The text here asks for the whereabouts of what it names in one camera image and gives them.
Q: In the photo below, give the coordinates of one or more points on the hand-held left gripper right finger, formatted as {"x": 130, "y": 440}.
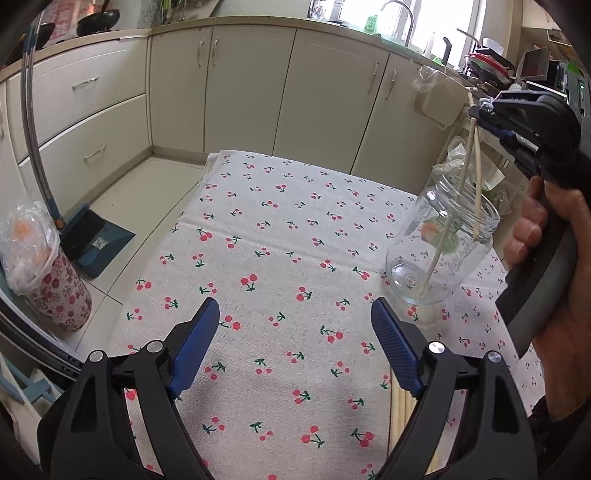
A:
{"x": 397, "y": 350}

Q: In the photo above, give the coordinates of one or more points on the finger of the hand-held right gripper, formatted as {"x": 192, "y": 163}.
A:
{"x": 505, "y": 131}
{"x": 517, "y": 104}

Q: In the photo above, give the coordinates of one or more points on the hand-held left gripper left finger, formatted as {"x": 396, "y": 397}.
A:
{"x": 198, "y": 341}

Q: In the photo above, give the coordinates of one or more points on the bundle of wooden chopsticks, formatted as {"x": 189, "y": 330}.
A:
{"x": 399, "y": 429}

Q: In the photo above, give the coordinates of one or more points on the clear glass jar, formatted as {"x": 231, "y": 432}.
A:
{"x": 406, "y": 258}

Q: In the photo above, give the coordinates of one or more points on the person's right forearm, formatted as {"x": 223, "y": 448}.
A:
{"x": 563, "y": 434}

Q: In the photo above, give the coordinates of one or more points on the person's right hand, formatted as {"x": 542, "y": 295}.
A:
{"x": 565, "y": 205}

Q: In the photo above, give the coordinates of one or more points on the brown box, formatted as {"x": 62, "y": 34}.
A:
{"x": 535, "y": 64}

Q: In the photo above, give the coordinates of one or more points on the white plastic bag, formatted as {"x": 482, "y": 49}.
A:
{"x": 461, "y": 154}

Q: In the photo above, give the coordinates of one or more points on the dish rack with dishes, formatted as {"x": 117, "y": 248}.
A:
{"x": 489, "y": 62}

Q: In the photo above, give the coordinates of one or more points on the white hanging cabinet bin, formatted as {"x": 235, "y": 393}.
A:
{"x": 436, "y": 106}

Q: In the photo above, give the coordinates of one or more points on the cream cabinet door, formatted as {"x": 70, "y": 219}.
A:
{"x": 328, "y": 106}
{"x": 180, "y": 92}
{"x": 249, "y": 92}
{"x": 392, "y": 134}

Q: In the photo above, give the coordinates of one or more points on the cherry print tablecloth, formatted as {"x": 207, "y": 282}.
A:
{"x": 286, "y": 258}

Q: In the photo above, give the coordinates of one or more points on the blue dustpan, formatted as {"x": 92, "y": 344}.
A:
{"x": 99, "y": 240}

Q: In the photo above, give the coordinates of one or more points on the floral pink waste bin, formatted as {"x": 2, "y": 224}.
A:
{"x": 60, "y": 295}

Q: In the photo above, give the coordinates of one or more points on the chrome kitchen faucet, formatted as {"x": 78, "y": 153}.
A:
{"x": 399, "y": 14}

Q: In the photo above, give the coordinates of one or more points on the green dish soap bottle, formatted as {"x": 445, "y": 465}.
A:
{"x": 371, "y": 23}

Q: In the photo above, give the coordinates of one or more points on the clear plastic bin liner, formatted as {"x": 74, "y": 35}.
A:
{"x": 25, "y": 240}

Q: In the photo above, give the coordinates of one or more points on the cream deep cabinet drawer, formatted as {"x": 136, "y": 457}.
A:
{"x": 92, "y": 157}

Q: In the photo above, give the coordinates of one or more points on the beige kitchen countertop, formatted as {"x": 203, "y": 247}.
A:
{"x": 258, "y": 22}

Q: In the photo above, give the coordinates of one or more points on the cream shallow cabinet drawer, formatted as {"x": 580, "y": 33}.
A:
{"x": 69, "y": 92}

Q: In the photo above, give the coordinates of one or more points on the black frying pan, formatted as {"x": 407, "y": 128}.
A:
{"x": 99, "y": 23}

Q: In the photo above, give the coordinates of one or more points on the black wok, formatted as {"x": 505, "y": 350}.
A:
{"x": 39, "y": 34}

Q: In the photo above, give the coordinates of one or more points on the dark metal frame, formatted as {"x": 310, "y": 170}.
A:
{"x": 32, "y": 332}

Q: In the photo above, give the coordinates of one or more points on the pink printed wall sheet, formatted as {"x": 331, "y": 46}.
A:
{"x": 69, "y": 18}

